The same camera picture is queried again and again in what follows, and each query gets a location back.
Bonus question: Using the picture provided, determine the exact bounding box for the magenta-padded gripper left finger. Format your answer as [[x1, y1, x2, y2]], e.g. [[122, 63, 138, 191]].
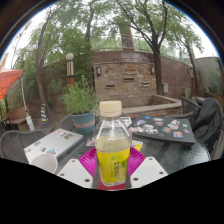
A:
[[57, 147, 100, 190]]

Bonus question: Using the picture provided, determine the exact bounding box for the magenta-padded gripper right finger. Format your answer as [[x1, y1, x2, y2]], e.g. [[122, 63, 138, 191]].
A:
[[126, 146, 169, 190]]

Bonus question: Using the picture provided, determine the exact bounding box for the clear bottle with yellow label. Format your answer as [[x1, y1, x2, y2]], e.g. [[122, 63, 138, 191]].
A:
[[94, 100, 133, 187]]

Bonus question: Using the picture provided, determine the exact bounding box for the yellow card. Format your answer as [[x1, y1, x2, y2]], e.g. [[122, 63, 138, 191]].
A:
[[130, 139, 144, 153]]

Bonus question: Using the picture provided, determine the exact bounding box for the small printed card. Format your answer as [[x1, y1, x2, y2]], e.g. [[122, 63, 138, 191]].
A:
[[85, 137, 97, 148]]

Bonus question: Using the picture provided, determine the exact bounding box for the black laptop with stickers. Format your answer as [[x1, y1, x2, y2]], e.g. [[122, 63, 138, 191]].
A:
[[128, 114, 197, 145]]

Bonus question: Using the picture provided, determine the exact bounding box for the silver laptop with stickers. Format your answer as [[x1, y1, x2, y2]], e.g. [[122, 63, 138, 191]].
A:
[[23, 128, 84, 161]]

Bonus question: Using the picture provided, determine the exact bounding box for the white printed booklet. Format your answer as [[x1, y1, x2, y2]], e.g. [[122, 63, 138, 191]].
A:
[[120, 116, 133, 128]]

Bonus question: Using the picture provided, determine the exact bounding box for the white mug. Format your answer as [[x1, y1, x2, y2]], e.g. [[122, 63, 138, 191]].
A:
[[29, 152, 59, 175]]

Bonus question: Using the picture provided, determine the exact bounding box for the blue yellow striped cone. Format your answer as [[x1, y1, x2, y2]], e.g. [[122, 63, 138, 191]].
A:
[[40, 103, 49, 123]]

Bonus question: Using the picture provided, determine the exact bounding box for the green plant in blue pot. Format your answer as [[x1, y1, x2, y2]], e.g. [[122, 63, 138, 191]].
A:
[[59, 75, 100, 134]]

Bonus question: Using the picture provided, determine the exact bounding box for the white umbrella base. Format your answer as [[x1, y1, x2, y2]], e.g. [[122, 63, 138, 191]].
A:
[[25, 114, 36, 132]]

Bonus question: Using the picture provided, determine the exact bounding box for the black jacket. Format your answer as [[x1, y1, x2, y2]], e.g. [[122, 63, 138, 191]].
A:
[[192, 97, 224, 151]]

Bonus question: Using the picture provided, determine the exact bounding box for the wooden bench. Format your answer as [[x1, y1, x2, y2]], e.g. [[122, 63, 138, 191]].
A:
[[4, 106, 31, 132]]

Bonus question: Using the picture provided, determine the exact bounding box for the orange patio umbrella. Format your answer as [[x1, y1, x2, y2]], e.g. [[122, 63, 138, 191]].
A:
[[0, 68, 24, 101]]

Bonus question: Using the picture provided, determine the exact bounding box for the striped lamp post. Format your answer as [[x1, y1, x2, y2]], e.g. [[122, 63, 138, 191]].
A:
[[65, 52, 76, 86]]

